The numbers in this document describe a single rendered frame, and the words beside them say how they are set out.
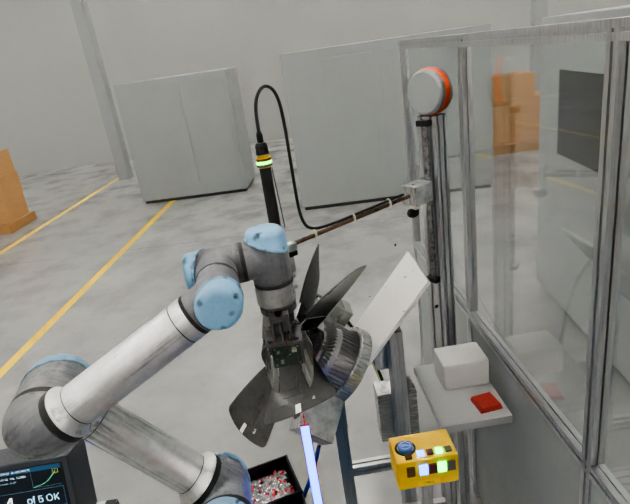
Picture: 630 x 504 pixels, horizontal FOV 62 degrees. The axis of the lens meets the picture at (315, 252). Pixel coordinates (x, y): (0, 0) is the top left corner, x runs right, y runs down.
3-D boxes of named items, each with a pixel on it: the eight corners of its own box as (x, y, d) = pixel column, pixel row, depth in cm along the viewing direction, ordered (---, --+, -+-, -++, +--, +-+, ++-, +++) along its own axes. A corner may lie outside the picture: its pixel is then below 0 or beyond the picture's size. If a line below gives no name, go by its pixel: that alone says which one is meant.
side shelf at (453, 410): (473, 363, 209) (473, 356, 208) (512, 422, 176) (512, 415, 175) (414, 373, 208) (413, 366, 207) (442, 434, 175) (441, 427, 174)
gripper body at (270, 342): (268, 372, 101) (257, 318, 97) (268, 349, 109) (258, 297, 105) (307, 366, 102) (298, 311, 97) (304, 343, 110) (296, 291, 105)
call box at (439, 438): (447, 457, 147) (445, 427, 143) (459, 485, 138) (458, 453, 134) (391, 467, 146) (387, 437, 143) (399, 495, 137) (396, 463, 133)
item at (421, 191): (420, 198, 196) (419, 176, 193) (436, 200, 191) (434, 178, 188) (402, 206, 190) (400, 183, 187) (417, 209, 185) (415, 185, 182)
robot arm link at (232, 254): (179, 268, 88) (244, 255, 89) (181, 246, 98) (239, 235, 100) (189, 310, 91) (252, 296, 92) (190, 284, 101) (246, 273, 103)
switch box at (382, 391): (414, 420, 214) (410, 375, 206) (420, 436, 205) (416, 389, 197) (377, 427, 213) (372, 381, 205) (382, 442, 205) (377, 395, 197)
